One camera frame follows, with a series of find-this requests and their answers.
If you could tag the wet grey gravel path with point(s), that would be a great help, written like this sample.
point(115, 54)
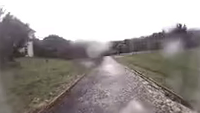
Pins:
point(106, 88)

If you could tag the row of trees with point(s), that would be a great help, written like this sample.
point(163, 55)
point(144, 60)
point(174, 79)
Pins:
point(163, 40)
point(59, 46)

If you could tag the wooden path edging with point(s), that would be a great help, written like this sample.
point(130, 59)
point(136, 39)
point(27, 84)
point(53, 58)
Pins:
point(61, 92)
point(156, 84)

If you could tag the grass field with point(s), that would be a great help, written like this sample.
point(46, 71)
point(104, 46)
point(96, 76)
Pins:
point(168, 65)
point(39, 76)

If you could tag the white building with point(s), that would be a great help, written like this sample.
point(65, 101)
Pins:
point(28, 47)

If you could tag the large dark tree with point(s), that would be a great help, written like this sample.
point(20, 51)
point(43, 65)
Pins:
point(6, 34)

